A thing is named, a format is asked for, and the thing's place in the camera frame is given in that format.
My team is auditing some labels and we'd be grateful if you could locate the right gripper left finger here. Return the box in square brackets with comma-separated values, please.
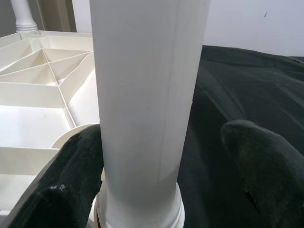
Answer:
[7, 123, 105, 228]

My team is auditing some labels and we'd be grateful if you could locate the white plastic table leg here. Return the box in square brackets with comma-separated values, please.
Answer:
[10, 0, 39, 33]
[89, 0, 211, 228]

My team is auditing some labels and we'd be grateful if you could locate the black table cloth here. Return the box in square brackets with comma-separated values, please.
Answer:
[178, 44, 304, 228]

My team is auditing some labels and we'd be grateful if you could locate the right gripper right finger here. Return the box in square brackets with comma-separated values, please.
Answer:
[220, 119, 304, 228]

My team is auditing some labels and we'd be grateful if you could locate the white plastic table top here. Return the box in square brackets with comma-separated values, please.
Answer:
[0, 29, 112, 228]

